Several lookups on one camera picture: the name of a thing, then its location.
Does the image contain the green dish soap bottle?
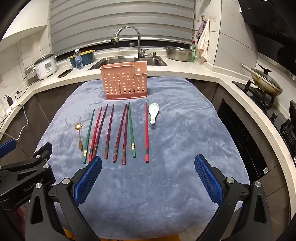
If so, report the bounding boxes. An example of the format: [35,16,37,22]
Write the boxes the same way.
[190,40,197,61]

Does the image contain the gold metal spoon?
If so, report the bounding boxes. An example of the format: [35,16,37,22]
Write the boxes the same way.
[74,123,84,151]

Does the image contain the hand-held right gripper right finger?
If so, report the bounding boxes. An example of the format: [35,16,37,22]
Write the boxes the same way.
[194,154,272,241]

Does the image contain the wok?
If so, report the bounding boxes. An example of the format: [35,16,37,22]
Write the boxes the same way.
[242,64,284,97]

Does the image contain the stainless steel basin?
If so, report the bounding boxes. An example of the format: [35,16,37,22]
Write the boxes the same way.
[165,46,193,62]

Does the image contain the teal plastic basin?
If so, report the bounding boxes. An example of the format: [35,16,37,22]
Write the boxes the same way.
[68,49,96,68]

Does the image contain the grey-blue plush blanket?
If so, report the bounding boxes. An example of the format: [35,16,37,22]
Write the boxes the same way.
[26,75,251,239]

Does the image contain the white hanging towel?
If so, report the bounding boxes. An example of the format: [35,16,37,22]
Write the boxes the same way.
[198,19,210,63]

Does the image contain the glass wok lid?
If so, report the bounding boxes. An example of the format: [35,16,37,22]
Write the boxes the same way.
[251,64,284,92]

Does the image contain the black smartphone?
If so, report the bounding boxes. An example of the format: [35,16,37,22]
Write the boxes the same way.
[57,69,73,78]

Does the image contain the white rice cooker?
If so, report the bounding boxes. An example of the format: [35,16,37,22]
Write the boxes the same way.
[34,54,58,80]

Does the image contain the stacked metal steamer pots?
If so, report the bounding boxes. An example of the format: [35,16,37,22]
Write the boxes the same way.
[23,64,38,81]

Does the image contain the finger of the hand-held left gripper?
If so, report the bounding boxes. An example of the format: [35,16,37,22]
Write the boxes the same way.
[0,140,17,159]
[0,142,53,179]

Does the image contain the white ceramic spoon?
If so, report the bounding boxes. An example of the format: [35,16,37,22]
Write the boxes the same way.
[149,103,159,125]

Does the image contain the chrome kitchen faucet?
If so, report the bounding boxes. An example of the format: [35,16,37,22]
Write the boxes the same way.
[111,26,152,58]

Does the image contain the black built-in oven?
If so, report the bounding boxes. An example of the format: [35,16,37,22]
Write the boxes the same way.
[217,97,271,179]

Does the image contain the clear water bottle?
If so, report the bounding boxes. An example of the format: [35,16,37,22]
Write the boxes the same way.
[74,49,83,70]

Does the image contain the green chopstick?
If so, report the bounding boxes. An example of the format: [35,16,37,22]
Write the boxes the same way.
[128,102,136,158]
[83,108,95,164]

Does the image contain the white wall cabinet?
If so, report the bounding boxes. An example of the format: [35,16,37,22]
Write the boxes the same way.
[1,0,51,42]

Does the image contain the dark red chopstick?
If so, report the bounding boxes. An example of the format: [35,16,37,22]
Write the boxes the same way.
[112,104,128,163]
[122,105,129,165]
[92,104,109,161]
[104,104,115,160]

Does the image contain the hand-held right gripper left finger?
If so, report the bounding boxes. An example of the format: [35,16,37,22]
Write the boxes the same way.
[24,156,102,241]

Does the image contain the stainless steel sink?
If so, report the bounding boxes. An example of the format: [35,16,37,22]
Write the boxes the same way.
[88,56,168,70]

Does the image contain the pink perforated utensil holder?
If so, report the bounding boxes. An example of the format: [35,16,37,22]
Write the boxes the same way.
[99,61,149,100]

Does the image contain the black range hood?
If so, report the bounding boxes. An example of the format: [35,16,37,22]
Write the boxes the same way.
[238,0,296,77]

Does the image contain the black gas stove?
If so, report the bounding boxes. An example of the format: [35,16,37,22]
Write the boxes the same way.
[232,80,296,160]

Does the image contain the purple hanging cloth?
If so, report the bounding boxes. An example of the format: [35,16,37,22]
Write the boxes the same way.
[196,21,206,42]

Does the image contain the grey window blind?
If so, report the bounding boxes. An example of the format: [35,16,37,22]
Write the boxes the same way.
[47,0,196,57]

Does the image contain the white cable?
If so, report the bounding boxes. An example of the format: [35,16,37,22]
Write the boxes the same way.
[0,103,26,141]

